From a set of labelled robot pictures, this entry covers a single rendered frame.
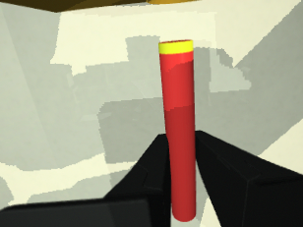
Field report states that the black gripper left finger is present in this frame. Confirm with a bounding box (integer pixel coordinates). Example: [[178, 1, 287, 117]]
[[0, 134, 171, 227]]

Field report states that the red cylinder with yellow end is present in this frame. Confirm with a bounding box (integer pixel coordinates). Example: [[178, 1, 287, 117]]
[[158, 40, 197, 222]]

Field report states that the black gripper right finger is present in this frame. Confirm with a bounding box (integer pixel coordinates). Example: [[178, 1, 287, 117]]
[[195, 131, 303, 227]]

